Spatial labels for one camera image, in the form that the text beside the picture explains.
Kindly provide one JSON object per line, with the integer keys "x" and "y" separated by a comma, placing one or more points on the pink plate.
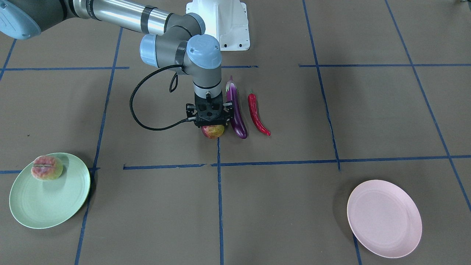
{"x": 384, "y": 219}

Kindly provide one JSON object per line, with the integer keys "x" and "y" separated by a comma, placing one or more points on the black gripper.
{"x": 190, "y": 112}

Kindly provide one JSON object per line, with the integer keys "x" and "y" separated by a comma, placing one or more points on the purple eggplant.
{"x": 236, "y": 122}

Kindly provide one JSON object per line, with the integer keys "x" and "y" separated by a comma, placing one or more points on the green plate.
{"x": 39, "y": 204}

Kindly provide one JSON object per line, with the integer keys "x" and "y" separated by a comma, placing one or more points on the red chili pepper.
{"x": 254, "y": 113}

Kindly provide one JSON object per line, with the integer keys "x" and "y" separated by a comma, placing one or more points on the pink green peach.
{"x": 47, "y": 168}

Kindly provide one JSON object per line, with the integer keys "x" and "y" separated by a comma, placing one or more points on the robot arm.
{"x": 171, "y": 42}

